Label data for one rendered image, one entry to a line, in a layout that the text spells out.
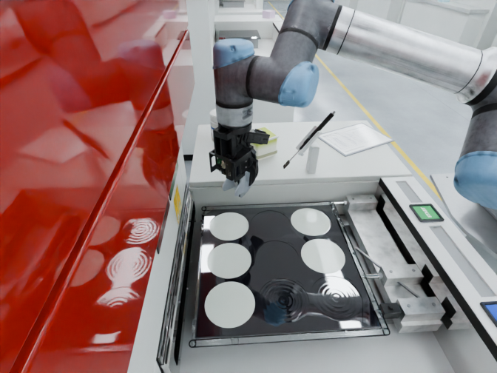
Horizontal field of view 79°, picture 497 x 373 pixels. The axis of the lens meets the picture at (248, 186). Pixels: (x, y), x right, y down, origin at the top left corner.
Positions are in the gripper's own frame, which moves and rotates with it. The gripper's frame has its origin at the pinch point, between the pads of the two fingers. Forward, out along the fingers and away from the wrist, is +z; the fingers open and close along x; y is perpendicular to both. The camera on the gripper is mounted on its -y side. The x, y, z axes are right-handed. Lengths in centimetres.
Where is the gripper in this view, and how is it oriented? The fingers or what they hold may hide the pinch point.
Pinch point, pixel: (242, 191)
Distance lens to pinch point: 76.4
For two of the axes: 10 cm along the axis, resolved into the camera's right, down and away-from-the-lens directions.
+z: 0.0, 7.9, 6.1
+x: 8.3, 3.5, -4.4
